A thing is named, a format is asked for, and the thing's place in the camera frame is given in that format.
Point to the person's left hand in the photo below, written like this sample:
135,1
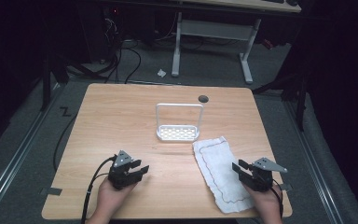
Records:
110,199

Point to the person's right hand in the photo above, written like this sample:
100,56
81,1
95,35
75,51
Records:
268,203

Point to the grey tape strip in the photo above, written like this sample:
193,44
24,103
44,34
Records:
286,187
52,191

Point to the black computer tower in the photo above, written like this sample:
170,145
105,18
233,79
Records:
101,34

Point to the black metal stand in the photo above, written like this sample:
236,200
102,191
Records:
300,99
46,84

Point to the metal floor rail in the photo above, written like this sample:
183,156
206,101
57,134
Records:
315,165
18,152

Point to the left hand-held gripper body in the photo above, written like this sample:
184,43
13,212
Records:
121,174

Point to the black keyboard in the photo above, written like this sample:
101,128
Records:
273,1

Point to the black computer mouse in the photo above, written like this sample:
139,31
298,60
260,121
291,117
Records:
292,2

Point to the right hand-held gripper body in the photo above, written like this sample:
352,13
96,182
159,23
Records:
262,179

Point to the white towel with dark stitching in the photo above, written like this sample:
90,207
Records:
217,165

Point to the white plastic rack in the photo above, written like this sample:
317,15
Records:
177,133

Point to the white-framed desk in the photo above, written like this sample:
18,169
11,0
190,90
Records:
217,29

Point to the small red object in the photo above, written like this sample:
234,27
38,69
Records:
268,44

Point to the black tape floor mark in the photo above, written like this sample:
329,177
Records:
65,111

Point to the crumpled white paper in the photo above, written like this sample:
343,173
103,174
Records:
161,73

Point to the black round table grommet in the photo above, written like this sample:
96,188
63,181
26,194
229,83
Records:
203,99

